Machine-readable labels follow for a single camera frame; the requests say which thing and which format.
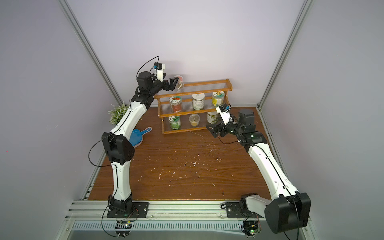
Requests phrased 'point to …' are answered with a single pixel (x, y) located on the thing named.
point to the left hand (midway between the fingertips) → (174, 74)
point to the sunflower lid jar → (218, 98)
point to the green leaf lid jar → (175, 123)
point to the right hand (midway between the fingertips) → (214, 118)
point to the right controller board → (250, 228)
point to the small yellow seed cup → (194, 120)
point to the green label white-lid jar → (212, 117)
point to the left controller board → (123, 228)
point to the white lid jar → (198, 101)
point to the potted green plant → (117, 112)
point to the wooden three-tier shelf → (192, 107)
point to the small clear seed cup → (179, 84)
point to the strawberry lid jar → (176, 103)
